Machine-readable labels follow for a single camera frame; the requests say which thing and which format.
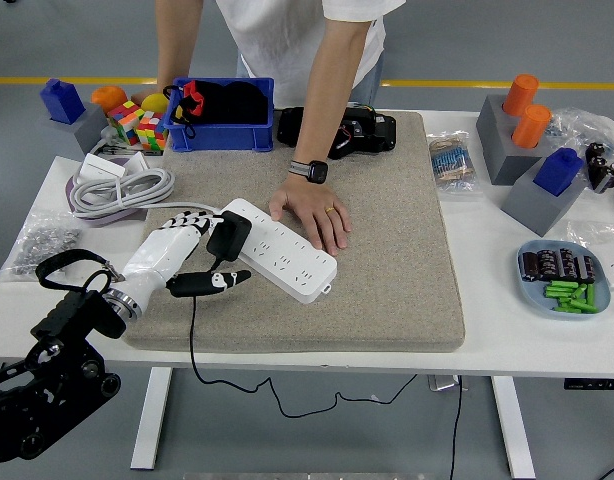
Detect person's right hand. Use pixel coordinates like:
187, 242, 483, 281
130, 74, 188, 105

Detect person's left hand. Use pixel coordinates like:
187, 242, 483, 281
268, 175, 352, 254

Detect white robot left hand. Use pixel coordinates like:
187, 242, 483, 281
117, 209, 252, 307

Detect white power strip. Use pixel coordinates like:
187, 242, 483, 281
219, 198, 339, 305

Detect black plug adapter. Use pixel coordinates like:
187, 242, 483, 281
206, 210, 253, 262

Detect thin black plug cord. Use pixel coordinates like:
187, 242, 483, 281
188, 254, 419, 419

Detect yellow ball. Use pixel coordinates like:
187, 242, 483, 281
140, 93, 169, 114

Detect black wristwatch with striped band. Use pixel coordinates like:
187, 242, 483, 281
289, 159, 329, 186

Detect colourful puzzle cube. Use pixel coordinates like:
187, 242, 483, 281
105, 100, 144, 146
134, 110, 169, 152

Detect purple plate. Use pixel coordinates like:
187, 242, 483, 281
64, 154, 149, 229

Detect orange round object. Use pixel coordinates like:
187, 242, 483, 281
90, 85, 128, 117

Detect black pouch with red trim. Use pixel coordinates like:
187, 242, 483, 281
161, 78, 269, 139

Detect blue plastic bin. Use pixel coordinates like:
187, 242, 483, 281
165, 76, 275, 153

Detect small white card box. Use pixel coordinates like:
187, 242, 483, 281
122, 151, 149, 174

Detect grey-brown mat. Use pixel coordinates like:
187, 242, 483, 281
119, 109, 466, 354

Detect black mechanical device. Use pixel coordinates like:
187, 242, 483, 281
276, 103, 398, 161

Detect white flat box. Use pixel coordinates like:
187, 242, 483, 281
76, 152, 127, 181

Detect blue plastic block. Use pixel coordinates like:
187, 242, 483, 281
38, 78, 86, 125
531, 146, 585, 196

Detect clear bag of metal nuts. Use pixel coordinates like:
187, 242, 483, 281
0, 209, 86, 284

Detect person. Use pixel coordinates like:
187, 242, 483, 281
130, 0, 407, 254

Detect clear bag of resistors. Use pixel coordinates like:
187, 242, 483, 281
425, 130, 483, 194

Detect white table leg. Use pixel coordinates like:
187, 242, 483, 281
490, 375, 537, 480
130, 368, 173, 471

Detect large grey block holder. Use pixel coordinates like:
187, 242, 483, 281
475, 93, 553, 186

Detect dark brown capacitor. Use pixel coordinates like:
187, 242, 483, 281
536, 248, 561, 280
519, 251, 541, 282
575, 254, 597, 284
556, 247, 578, 279

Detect orange plastic cylinder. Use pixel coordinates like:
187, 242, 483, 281
501, 73, 540, 117
510, 103, 552, 149

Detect light blue plate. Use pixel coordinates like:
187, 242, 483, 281
515, 239, 612, 320

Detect clear bag of small parts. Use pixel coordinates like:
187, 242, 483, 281
544, 106, 614, 166

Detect clear plastic bag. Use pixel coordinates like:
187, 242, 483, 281
565, 218, 614, 291

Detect black table control panel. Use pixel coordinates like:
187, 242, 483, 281
563, 378, 614, 391

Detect coiled white power cable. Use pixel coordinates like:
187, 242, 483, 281
69, 168, 223, 221

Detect metal bracket under table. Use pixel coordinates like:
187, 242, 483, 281
426, 373, 469, 392

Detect hanging black cable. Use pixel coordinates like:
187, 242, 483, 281
449, 374, 463, 480

